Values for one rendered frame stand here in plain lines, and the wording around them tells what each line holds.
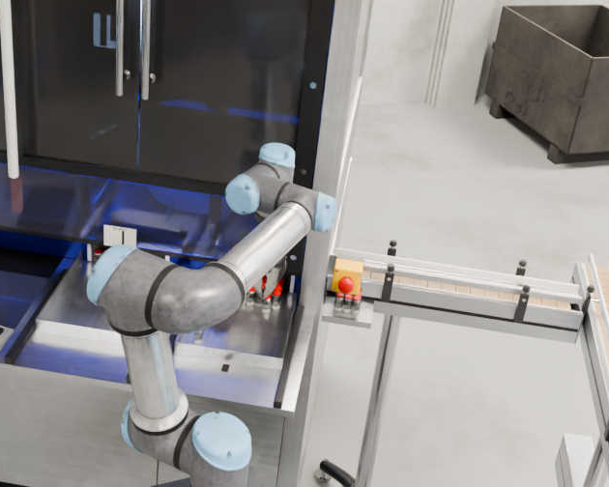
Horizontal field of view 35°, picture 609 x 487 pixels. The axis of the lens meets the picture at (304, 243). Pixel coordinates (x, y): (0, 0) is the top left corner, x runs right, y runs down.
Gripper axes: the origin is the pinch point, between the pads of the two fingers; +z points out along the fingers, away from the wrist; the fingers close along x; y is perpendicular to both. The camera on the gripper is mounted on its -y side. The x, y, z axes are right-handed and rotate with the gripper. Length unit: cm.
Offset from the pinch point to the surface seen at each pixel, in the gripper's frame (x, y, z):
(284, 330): -4.5, 17.7, 21.3
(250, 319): 4.7, 20.4, 21.3
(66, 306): 50, 13, 21
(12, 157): 66, 20, -14
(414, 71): -37, 422, 89
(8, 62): 65, 20, -38
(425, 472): -54, 73, 109
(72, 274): 54, 28, 21
